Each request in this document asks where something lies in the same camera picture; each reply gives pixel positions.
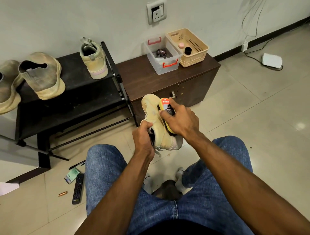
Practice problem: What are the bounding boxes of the worn tan slip-on shoe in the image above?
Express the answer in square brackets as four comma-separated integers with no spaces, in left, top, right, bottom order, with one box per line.
[18,52,66,101]
[0,59,24,115]

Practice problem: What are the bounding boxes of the white router box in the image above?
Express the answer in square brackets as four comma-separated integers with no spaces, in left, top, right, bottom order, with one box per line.
[261,53,284,70]

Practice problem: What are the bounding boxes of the black pen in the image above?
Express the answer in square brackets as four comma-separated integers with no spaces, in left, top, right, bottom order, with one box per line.
[68,160,86,170]

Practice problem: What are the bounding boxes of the person's right hand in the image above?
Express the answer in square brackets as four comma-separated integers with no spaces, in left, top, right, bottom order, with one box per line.
[159,98,200,142]

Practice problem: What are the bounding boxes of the person's right forearm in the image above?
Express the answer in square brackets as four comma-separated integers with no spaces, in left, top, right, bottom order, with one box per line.
[189,131,310,235]

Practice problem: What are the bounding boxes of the dark brown wooden cabinet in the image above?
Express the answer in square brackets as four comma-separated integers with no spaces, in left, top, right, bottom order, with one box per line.
[116,52,221,126]

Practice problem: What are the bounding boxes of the black metal shoe rack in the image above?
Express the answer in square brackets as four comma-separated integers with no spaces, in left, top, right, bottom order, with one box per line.
[0,41,137,184]

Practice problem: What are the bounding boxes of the black orange shoe brush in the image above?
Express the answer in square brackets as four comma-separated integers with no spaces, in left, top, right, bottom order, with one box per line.
[158,97,178,136]

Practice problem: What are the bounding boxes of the white paper sheet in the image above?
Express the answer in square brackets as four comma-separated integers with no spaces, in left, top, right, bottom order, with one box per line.
[0,182,20,196]

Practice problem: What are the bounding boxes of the white wall socket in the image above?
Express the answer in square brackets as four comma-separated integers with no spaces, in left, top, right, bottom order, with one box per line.
[147,0,167,25]

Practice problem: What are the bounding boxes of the person's left hand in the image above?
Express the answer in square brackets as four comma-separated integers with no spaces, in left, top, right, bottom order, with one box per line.
[132,120,156,159]

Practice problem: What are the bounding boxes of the black remote control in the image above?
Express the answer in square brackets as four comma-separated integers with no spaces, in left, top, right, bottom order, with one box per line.
[72,173,85,205]

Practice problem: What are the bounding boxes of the beige plastic basket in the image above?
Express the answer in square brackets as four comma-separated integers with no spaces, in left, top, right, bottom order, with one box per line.
[166,28,209,68]

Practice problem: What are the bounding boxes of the pale green lace-up shoe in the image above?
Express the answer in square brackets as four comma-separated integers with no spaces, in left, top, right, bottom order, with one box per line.
[141,94,184,151]
[79,37,109,80]

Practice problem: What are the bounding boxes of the person's right leg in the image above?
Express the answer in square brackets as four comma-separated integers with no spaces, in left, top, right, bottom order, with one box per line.
[174,136,255,235]

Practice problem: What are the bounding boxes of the green paper packet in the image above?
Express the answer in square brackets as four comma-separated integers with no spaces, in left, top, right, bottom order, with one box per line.
[64,167,81,185]

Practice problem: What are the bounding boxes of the person's left forearm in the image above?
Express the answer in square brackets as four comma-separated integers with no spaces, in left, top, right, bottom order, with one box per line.
[75,152,153,235]

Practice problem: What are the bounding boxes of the white cable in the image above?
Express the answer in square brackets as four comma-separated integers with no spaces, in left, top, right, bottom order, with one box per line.
[240,0,283,71]

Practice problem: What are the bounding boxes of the clear plastic storage box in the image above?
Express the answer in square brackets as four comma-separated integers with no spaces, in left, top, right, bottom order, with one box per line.
[143,37,183,76]

